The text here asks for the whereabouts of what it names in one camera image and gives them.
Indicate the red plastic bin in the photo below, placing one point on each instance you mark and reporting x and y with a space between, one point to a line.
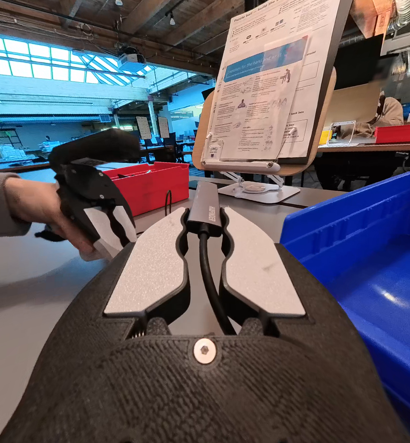
397 133
149 190

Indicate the white board stand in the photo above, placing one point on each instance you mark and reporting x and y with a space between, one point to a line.
163 127
143 127

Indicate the document stand with instruction sheets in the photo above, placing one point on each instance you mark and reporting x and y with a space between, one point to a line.
270 97

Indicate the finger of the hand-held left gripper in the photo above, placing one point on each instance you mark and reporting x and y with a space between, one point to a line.
102 232
128 228

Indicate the yellow plastic bin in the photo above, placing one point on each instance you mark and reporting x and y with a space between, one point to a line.
324 136

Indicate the grey desk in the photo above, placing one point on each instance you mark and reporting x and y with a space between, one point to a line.
35 294

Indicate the person's left hand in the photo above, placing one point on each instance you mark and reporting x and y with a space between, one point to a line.
38 204

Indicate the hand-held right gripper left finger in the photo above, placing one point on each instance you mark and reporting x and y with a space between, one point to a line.
149 270

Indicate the ceiling projector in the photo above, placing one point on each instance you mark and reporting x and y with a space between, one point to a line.
131 61

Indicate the person's left forearm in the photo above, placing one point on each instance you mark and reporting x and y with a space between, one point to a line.
0 204

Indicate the blue plastic bin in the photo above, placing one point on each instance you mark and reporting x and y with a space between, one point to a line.
371 277

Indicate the clear acrylic stand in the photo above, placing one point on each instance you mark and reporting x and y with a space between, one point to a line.
343 131

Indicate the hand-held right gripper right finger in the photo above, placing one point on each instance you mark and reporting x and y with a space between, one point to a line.
260 273

